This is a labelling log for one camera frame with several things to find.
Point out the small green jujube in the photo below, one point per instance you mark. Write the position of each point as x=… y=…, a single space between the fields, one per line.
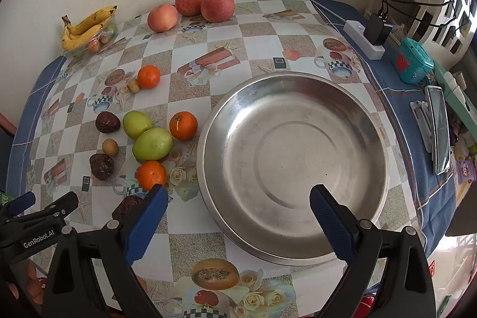
x=136 y=123

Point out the white power strip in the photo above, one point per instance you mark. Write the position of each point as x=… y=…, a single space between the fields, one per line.
x=359 y=33

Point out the checkered printed tablecloth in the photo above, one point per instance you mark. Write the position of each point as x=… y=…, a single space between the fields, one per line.
x=261 y=38

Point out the clear plastic bag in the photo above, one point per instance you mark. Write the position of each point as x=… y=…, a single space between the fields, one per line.
x=100 y=42

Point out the dark red date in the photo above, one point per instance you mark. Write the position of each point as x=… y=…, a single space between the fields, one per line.
x=125 y=209
x=101 y=166
x=107 y=122

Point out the blue cloth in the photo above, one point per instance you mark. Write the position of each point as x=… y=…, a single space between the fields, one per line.
x=391 y=98

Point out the pale pink peach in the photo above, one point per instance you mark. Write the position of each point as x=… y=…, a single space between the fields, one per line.
x=163 y=18

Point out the red apple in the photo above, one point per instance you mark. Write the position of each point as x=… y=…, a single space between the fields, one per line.
x=188 y=2
x=218 y=5

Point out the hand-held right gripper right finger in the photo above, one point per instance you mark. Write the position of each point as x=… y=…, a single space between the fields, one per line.
x=329 y=225

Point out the person's left hand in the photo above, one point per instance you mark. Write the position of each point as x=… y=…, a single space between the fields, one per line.
x=32 y=284

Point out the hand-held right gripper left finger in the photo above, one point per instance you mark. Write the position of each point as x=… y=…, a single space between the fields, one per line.
x=147 y=225

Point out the stainless steel basin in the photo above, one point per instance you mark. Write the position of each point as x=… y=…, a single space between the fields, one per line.
x=294 y=161

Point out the black charger plug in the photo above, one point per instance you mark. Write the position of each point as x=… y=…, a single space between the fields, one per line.
x=377 y=29

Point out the smartphone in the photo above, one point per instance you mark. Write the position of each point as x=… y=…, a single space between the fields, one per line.
x=439 y=128

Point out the teal box red label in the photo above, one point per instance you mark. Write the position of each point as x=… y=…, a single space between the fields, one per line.
x=411 y=61

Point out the small tan longan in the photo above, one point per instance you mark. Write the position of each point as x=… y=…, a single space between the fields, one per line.
x=110 y=147
x=133 y=86

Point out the bunch of yellow bananas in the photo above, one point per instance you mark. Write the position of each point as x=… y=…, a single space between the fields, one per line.
x=89 y=23

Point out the grey folding phone stand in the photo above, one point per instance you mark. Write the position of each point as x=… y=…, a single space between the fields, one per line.
x=420 y=120

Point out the mint green board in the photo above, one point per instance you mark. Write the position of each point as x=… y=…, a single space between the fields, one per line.
x=445 y=77

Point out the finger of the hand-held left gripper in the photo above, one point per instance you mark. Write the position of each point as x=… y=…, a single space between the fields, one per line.
x=61 y=208
x=20 y=201

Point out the orange tangerine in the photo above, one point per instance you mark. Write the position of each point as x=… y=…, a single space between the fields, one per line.
x=183 y=125
x=149 y=77
x=150 y=174

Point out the large green jujube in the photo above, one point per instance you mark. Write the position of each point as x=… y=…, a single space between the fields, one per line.
x=152 y=144

